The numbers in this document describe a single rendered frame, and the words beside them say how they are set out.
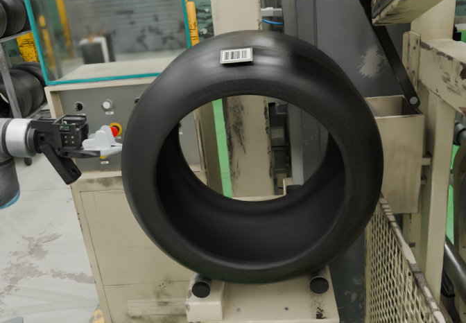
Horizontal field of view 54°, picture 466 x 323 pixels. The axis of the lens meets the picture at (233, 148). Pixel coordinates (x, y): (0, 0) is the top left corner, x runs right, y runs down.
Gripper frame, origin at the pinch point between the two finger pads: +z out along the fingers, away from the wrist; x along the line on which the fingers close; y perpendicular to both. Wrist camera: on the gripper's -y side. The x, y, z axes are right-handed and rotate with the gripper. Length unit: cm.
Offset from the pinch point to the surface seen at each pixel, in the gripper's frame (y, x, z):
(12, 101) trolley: -81, 291, -192
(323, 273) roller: -26, -7, 49
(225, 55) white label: 24.9, -10.2, 25.3
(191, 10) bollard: -52, 851, -112
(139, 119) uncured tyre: 11.3, -9.9, 7.9
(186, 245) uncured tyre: -16.8, -12.3, 17.3
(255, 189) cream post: -22.6, 27.3, 32.1
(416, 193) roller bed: -18, 20, 77
